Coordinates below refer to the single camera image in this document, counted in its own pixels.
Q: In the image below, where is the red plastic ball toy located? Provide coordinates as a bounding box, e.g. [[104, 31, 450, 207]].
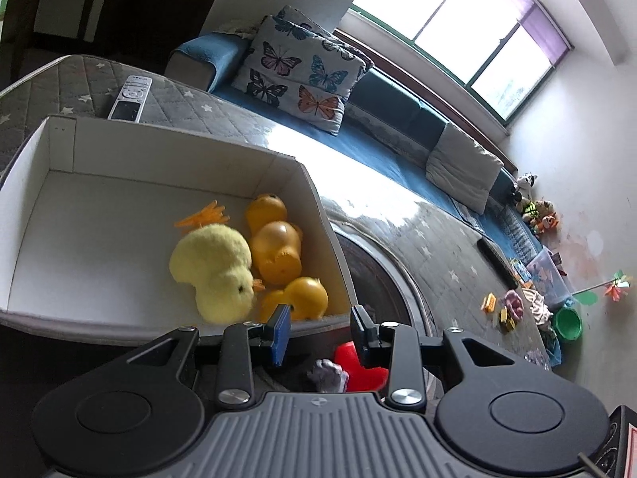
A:
[[334, 341, 389, 393]]

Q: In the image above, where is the yellow plush chick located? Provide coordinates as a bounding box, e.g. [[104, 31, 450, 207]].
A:
[[168, 202, 264, 325]]

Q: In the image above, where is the orange plastic duck toy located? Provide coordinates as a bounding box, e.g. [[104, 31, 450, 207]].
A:
[[249, 221, 302, 286]]

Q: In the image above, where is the black round induction cooktop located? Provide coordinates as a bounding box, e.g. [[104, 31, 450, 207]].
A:
[[330, 219, 440, 338]]

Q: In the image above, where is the grey purple small toy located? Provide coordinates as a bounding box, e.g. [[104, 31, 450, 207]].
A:
[[307, 359, 349, 394]]

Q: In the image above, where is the small orange block toy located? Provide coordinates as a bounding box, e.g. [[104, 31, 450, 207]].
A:
[[481, 294, 498, 314]]

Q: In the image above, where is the yellow black toy car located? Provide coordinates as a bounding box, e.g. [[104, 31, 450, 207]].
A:
[[498, 308, 516, 332]]

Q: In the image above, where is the purple flower toy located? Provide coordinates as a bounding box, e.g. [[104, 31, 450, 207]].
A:
[[503, 289, 525, 323]]

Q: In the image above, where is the black remote control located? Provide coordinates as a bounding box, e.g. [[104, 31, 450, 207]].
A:
[[476, 237, 517, 289]]

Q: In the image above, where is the clear plastic storage bin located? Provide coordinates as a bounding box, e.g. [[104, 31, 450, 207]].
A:
[[526, 248, 571, 312]]

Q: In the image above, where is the green plastic bucket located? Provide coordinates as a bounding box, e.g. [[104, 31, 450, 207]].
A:
[[553, 306, 583, 342]]

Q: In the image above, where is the blue sofa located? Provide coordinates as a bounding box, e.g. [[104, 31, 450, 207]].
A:
[[164, 32, 542, 262]]

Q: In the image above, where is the grey folded cushion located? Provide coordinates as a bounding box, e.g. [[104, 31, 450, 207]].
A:
[[425, 122, 503, 215]]

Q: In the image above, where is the stuffed animal toys pile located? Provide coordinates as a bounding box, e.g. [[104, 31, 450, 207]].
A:
[[513, 173, 559, 239]]

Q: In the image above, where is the pink green pinwheel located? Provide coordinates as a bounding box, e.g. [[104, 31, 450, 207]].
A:
[[572, 270, 631, 306]]

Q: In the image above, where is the white cardboard box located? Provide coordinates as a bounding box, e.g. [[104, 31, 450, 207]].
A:
[[1, 117, 355, 344]]

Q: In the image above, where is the butterfly print pillow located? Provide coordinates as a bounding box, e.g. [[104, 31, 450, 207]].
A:
[[232, 6, 373, 135]]

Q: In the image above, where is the silver remote control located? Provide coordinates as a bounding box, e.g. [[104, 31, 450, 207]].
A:
[[107, 76, 152, 123]]

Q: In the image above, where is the dark wooden door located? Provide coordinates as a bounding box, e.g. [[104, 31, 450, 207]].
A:
[[1, 0, 105, 88]]

